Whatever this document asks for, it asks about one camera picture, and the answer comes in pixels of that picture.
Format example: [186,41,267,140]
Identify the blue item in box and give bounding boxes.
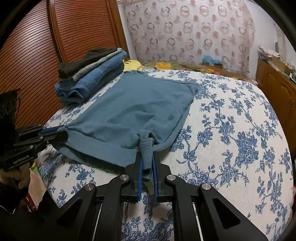
[202,54,223,69]

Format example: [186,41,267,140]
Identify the blue floral white blanket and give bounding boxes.
[38,68,293,241]

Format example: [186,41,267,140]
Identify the circle print sheer curtain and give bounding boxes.
[117,0,256,78]

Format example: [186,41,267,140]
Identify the folded dark garment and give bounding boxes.
[58,48,121,79]

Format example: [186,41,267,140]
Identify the person's left forearm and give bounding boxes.
[0,183,58,241]

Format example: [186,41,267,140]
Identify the folded grey garment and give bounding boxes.
[72,49,123,81]

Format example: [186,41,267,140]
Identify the teal blue t-shirt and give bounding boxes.
[52,71,199,181]

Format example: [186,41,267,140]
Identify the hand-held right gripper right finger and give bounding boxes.
[151,151,270,241]

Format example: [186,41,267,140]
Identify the folded blue jeans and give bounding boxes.
[55,51,128,106]

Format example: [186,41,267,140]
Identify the person's left hand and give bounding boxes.
[0,162,31,191]

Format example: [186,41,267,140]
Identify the yellow plush toy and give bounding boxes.
[122,59,142,71]

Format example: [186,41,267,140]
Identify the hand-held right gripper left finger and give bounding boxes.
[57,152,142,241]

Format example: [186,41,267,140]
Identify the stack of floral papers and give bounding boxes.
[258,45,281,58]

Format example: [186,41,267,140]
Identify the cardboard box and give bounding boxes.
[272,56,293,73]

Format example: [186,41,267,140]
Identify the beige side curtain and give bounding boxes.
[275,21,287,57]

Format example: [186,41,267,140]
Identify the wooden side cabinet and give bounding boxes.
[255,58,296,127]

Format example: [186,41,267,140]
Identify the brown slatted wooden wardrobe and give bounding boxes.
[0,0,127,130]

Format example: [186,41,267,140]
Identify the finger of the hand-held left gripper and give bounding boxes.
[20,125,64,138]
[14,130,68,150]

